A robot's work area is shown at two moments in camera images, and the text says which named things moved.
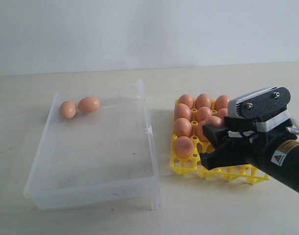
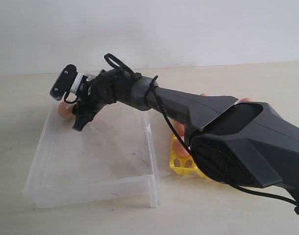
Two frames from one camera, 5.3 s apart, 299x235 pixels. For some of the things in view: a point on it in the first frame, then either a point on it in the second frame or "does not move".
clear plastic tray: (95, 146) does not move
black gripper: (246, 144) → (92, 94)
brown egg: (183, 127) does not move
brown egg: (67, 109) does not move
